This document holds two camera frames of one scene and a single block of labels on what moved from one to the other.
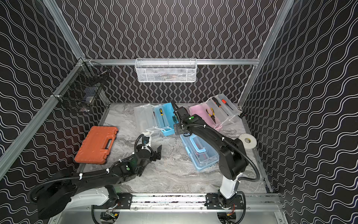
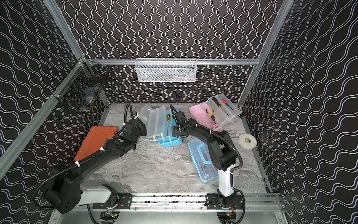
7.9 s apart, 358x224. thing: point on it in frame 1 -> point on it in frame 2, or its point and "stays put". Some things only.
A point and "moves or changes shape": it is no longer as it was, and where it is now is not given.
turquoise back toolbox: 162,115 moves or changes shape
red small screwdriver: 225,102 stays put
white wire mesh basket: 165,70 stays put
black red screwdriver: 218,103 stays put
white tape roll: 249,141 stays put
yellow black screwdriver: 161,114 -> 168,121
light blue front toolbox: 201,153 moves or changes shape
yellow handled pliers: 212,116 stays put
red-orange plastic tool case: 97,144 stays put
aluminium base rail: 202,208 stays put
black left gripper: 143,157 -> 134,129
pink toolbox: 216,109 stays put
